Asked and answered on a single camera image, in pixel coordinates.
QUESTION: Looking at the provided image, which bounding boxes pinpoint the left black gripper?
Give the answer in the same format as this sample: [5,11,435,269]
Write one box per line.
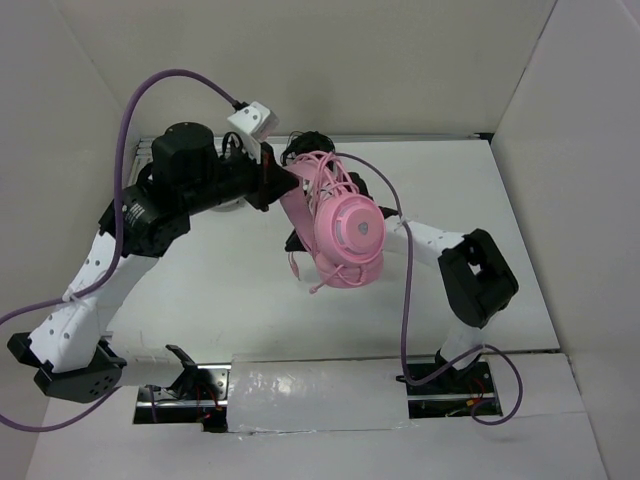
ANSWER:
[181,134,299,216]

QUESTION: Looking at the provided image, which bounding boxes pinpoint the pink wired headphones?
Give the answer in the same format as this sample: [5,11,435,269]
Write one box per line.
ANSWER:
[280,151,386,294]

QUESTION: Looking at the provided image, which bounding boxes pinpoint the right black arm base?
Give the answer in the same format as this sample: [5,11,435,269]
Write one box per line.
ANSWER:
[396,359,502,420]

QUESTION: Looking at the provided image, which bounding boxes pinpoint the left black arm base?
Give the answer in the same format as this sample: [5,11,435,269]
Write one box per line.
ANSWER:
[133,345,231,433]

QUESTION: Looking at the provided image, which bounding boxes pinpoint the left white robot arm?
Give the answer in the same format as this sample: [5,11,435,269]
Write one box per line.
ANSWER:
[7,122,299,403]

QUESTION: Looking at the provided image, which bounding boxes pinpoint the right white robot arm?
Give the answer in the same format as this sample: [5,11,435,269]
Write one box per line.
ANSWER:
[282,200,519,392]

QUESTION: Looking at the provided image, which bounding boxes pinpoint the grey white headphones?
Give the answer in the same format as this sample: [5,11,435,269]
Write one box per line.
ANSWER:
[211,198,245,213]

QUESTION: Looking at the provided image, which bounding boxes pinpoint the black wired headphones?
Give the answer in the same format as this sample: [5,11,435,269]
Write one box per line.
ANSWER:
[280,131,335,166]

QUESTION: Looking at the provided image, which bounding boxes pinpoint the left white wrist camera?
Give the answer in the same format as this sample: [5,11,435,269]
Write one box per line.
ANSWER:
[227,101,279,164]

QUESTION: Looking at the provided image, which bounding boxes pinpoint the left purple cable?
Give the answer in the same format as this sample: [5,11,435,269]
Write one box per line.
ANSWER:
[0,68,241,432]

